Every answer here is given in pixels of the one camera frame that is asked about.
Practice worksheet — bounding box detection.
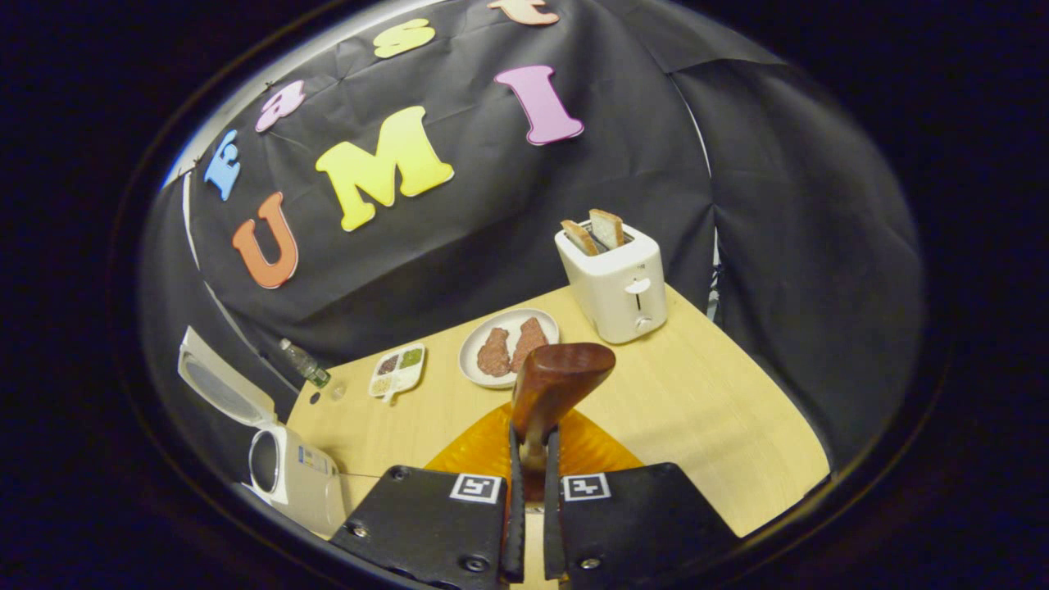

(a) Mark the white toaster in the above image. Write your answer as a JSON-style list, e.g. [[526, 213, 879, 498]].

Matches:
[[554, 220, 669, 345]]

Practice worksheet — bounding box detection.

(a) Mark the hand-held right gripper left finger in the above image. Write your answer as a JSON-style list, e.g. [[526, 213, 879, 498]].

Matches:
[[332, 402, 525, 590]]

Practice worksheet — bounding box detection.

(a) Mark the black backdrop cloth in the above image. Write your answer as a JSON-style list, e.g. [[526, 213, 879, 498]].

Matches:
[[139, 0, 927, 492]]

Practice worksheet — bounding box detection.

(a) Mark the toast slice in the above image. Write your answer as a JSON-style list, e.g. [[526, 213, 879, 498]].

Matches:
[[561, 219, 599, 256], [588, 208, 625, 251]]

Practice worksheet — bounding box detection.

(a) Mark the white divided seasoning dish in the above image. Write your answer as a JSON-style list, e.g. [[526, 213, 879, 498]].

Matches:
[[368, 342, 427, 404]]

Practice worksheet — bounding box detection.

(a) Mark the clear water bottle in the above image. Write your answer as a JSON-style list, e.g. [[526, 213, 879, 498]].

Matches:
[[279, 338, 332, 389]]

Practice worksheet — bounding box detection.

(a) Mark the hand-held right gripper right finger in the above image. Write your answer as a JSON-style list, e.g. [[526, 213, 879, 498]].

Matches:
[[541, 406, 742, 590]]

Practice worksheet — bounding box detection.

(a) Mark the white rice cooker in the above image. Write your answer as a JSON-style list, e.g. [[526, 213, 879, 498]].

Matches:
[[178, 326, 349, 539]]

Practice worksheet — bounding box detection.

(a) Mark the white round plate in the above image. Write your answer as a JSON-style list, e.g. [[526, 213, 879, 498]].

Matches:
[[458, 308, 561, 389]]

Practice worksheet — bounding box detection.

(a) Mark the brown wooden spoon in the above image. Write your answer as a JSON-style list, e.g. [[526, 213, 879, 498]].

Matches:
[[510, 343, 617, 501]]

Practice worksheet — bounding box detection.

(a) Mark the brown meat piece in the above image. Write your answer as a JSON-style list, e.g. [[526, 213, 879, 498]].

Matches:
[[477, 327, 513, 378], [510, 317, 548, 374]]

